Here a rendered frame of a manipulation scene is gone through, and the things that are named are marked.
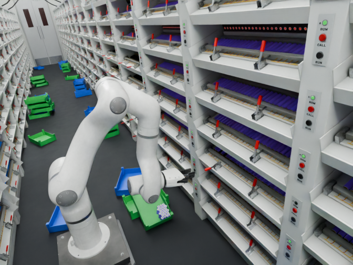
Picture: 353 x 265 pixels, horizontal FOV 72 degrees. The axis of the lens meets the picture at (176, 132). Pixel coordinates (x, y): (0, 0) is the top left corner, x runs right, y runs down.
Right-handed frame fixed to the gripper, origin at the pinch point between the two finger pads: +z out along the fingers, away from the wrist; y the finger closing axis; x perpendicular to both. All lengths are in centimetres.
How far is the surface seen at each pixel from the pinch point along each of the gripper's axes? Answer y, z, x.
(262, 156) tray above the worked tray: 29.1, 15.9, 20.8
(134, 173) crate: -95, 5, -54
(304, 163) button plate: 51, 9, 30
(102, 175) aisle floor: -111, -21, -60
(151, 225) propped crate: -26, -8, -52
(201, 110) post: -15.3, 14.0, 28.0
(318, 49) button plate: 49, 2, 64
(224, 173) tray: 6.8, 17.5, 0.0
